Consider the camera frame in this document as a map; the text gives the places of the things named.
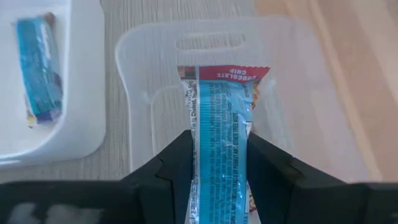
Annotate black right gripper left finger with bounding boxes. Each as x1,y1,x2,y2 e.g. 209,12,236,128
119,129,195,224

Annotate translucent plastic bin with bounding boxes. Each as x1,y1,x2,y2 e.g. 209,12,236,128
114,14,371,185

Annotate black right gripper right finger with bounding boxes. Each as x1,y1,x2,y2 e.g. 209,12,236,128
247,132,368,224

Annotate blue purple granola bar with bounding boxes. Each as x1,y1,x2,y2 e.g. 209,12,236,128
12,11,64,129

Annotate blue red chocolate chip bar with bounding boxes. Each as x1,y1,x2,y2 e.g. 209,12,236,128
177,64,271,224

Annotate white plastic bin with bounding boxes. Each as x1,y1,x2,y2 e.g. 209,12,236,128
0,0,107,169

